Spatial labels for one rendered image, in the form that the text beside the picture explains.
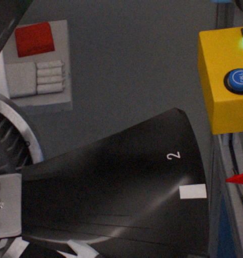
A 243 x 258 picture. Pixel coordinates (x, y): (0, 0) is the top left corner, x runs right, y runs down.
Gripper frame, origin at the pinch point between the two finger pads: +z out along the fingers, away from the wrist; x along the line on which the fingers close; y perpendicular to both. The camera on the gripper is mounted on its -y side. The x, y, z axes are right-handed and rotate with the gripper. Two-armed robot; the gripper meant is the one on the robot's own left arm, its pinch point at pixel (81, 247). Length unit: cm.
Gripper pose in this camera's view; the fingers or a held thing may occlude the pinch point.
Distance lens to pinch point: 81.9
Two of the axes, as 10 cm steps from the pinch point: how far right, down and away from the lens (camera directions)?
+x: 1.6, 5.5, 8.2
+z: -6.6, -5.5, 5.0
